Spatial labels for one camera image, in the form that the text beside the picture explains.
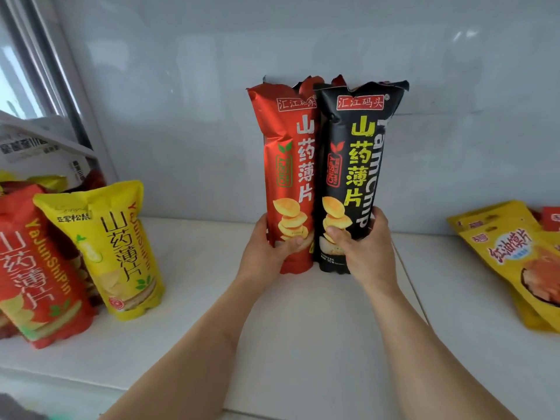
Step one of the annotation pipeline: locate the person's left hand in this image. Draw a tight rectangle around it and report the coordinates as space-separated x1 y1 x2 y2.
237 212 314 299

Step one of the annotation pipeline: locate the person's right hand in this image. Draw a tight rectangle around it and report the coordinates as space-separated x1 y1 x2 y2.
325 207 405 294

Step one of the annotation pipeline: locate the tall black chip bag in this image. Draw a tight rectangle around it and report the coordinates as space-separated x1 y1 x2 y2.
312 79 410 276

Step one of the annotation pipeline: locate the tall red chip bag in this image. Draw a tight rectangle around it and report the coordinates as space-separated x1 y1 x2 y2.
246 76 327 277

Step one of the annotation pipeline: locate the person's right forearm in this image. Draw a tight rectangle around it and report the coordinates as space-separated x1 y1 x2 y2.
355 275 519 420

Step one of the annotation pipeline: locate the person's left forearm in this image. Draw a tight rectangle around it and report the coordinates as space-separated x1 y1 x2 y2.
100 274 281 420

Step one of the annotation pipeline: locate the yellow snack pouch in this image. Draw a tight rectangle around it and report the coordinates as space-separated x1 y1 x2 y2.
459 218 560 334
447 200 544 236

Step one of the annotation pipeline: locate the wide yellow chip bag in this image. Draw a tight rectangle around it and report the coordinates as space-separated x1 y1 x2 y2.
33 180 166 322

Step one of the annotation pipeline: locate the dark red snack bag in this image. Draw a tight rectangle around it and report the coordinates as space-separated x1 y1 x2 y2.
78 167 108 194

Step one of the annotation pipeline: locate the small red packet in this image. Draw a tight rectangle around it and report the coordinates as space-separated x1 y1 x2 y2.
541 206 560 232

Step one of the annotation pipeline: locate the crumpled yellow snack bag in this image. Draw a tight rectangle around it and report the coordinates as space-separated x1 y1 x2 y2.
0 170 69 196

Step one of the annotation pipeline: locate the wide red chip bag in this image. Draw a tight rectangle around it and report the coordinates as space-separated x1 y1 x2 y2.
0 184 99 350

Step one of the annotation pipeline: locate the white printed cardboard box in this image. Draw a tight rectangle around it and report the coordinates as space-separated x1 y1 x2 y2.
0 110 99 189

